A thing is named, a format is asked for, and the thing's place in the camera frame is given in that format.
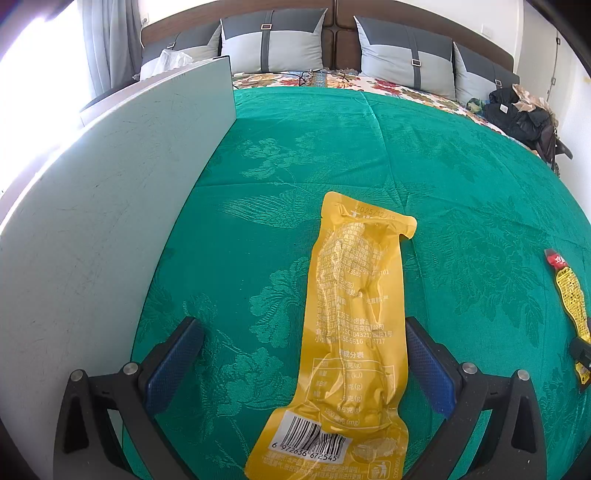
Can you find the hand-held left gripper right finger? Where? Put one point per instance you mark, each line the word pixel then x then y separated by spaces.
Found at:
pixel 429 369

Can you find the grey two-tone pillow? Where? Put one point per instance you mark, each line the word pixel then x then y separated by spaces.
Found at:
pixel 397 60
pixel 480 78
pixel 277 46
pixel 189 41

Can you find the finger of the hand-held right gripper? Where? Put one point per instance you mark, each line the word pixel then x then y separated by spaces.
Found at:
pixel 581 353

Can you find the long yellow packet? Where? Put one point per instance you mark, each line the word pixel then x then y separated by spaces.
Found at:
pixel 351 323

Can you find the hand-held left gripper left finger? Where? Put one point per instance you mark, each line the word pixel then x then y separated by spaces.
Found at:
pixel 173 364

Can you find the beige cloth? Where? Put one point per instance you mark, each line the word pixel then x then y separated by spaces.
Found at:
pixel 531 96

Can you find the black chair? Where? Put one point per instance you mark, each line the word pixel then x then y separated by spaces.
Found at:
pixel 556 147

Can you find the black bag on bed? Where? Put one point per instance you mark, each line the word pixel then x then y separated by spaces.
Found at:
pixel 512 120

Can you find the floral bedsheet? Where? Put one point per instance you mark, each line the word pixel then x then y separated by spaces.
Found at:
pixel 415 90

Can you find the long white cardboard box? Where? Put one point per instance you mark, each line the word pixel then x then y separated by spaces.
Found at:
pixel 92 230

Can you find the yellow packet with red end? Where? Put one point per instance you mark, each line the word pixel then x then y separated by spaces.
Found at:
pixel 572 295

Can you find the grey curtain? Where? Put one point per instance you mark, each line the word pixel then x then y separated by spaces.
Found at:
pixel 111 41

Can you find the clear plastic bag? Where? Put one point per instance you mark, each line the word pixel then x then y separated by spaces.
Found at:
pixel 173 60

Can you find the brown headboard panel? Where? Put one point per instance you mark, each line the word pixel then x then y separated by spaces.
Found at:
pixel 330 41
pixel 344 41

